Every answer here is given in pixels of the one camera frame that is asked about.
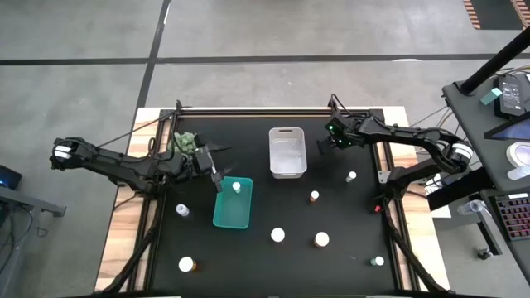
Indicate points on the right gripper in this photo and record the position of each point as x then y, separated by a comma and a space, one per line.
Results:
339, 132

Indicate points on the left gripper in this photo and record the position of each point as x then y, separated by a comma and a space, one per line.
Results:
203, 159

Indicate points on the clear pill bottle white cap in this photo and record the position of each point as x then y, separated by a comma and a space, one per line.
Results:
236, 187

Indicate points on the teal bottle with pink pills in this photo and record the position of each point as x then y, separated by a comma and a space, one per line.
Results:
350, 176

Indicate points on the small orange pill bottle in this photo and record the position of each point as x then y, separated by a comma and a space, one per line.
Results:
314, 195

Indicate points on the small clear vial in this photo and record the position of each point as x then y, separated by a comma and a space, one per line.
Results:
182, 210

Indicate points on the large orange pill bottle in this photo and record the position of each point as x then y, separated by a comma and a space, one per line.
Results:
278, 234
187, 264
321, 239

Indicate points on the teal pill bottle white cap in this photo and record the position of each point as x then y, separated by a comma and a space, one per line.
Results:
377, 260

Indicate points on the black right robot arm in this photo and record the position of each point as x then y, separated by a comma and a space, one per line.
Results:
414, 134

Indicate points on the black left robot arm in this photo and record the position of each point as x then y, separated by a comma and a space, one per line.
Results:
124, 165

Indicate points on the white plastic bin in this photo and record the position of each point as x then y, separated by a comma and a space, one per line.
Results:
287, 159

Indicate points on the teal plastic bin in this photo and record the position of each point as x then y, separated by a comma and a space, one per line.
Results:
232, 211

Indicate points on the green artificial plant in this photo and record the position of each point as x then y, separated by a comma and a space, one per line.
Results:
184, 142

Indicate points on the red connector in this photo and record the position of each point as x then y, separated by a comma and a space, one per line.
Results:
377, 208

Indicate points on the black desk foot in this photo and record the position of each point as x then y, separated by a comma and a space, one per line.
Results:
459, 188

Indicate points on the clear water bottle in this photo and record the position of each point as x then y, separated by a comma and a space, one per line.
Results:
472, 207

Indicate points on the small teal box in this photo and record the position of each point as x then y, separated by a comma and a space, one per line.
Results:
491, 96

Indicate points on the monitor with blue screen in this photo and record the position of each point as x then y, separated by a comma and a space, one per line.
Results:
511, 130

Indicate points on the black pole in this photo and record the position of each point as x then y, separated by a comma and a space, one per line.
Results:
492, 62

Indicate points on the black caster wheel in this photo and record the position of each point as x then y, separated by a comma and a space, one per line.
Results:
484, 253

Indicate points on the black power brick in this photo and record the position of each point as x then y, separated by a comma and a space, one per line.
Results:
511, 97

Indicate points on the grey side desk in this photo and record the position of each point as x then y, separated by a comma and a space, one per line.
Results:
25, 198

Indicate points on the black keyboard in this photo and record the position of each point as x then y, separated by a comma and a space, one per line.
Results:
513, 216

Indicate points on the blue-lit black device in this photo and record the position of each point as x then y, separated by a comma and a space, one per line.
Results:
8, 177

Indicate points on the black mat with orange stripes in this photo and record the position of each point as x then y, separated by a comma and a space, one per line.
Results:
494, 14

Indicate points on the black frame hook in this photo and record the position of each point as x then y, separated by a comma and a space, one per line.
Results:
179, 105
331, 103

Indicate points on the black table frame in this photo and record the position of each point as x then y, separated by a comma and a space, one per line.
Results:
269, 112

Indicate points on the silver mounting bracket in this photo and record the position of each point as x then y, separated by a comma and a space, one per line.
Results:
383, 176

